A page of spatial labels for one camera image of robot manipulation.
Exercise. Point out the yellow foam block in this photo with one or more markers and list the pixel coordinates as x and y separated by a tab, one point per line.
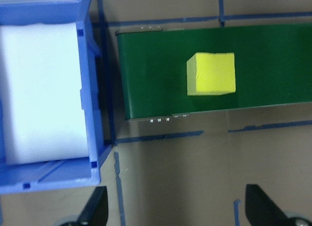
214	75

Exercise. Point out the white foam pad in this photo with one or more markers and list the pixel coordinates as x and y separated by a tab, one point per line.
41	89

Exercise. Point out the blue plastic storage bin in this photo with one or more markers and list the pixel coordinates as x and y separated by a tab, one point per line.
89	72

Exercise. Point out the green conveyor belt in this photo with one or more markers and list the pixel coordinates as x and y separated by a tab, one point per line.
268	65

